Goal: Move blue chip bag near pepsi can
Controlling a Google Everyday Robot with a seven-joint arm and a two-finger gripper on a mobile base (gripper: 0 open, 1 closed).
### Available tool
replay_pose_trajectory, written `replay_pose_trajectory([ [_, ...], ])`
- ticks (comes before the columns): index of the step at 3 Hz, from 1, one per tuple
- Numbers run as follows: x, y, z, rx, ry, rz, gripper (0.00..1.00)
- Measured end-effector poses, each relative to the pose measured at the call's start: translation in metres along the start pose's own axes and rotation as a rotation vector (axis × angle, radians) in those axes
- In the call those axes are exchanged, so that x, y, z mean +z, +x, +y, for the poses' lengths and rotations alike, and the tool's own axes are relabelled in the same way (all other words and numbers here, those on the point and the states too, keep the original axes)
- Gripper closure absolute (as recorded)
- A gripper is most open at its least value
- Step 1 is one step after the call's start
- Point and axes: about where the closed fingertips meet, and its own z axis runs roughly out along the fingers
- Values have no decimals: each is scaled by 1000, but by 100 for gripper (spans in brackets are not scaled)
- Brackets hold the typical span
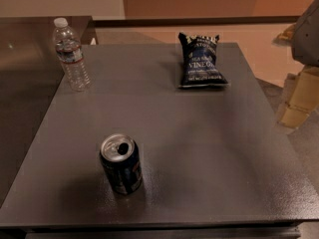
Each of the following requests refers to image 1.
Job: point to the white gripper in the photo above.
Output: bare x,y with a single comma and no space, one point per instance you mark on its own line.
307,37

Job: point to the blue chip bag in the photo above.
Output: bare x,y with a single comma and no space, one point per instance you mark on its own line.
199,62

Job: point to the blue pepsi can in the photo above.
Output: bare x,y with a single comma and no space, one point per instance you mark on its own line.
120,158

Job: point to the clear plastic water bottle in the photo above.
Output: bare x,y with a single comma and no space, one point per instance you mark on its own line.
68,48

